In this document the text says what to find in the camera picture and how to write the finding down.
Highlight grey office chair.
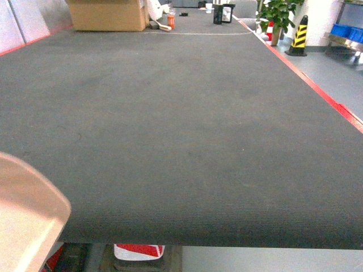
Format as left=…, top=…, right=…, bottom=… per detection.
left=230, top=0, right=269, bottom=41

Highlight black box on table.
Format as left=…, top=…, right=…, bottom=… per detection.
left=212, top=3, right=235, bottom=25

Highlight red white traffic cone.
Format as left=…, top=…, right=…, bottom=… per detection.
left=266, top=22, right=274, bottom=42

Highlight white plastic bag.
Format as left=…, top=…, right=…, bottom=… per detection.
left=146, top=0, right=170, bottom=20

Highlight grey table mat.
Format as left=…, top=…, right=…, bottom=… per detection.
left=0, top=7, right=363, bottom=250

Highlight yellow black traffic cone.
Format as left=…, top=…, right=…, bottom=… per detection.
left=285, top=15, right=309, bottom=57

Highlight orange can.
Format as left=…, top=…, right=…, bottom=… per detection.
left=167, top=14, right=175, bottom=29

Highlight beige plastic dustpan tray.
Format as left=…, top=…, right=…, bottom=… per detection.
left=1, top=153, right=71, bottom=271

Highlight green potted plant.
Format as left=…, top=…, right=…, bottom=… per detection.
left=258, top=0, right=305, bottom=46

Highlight metal roller shelf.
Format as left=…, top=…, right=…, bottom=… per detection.
left=324, top=1, right=362, bottom=65

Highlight blue bin on shelf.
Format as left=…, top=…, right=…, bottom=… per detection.
left=331, top=24, right=363, bottom=43

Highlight large open cardboard box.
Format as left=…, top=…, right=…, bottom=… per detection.
left=66, top=0, right=149, bottom=32

